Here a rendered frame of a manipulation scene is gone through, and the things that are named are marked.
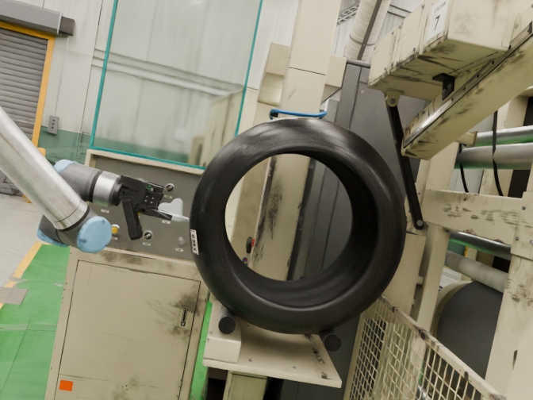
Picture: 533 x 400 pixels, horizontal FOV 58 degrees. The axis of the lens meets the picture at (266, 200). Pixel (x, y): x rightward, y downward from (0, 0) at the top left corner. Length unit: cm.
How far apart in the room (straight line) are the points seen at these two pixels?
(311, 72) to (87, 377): 142
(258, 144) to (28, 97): 925
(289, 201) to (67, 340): 103
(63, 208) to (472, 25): 96
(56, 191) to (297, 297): 78
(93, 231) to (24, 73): 923
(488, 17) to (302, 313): 79
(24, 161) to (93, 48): 922
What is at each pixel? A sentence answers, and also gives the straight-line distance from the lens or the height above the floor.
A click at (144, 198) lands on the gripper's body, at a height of 118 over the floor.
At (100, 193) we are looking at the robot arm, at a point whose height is 117.
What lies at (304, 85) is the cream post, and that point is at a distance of 163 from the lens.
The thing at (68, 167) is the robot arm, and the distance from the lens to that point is 136.
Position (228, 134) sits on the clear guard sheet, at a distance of 191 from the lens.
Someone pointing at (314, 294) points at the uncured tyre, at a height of 96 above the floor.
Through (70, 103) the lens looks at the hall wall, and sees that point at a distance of 1020.
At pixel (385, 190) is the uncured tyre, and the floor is 132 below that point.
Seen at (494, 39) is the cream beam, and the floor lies 166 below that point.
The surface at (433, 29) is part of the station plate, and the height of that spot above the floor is 168.
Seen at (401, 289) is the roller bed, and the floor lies 102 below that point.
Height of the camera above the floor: 130
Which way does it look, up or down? 3 degrees down
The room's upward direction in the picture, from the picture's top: 11 degrees clockwise
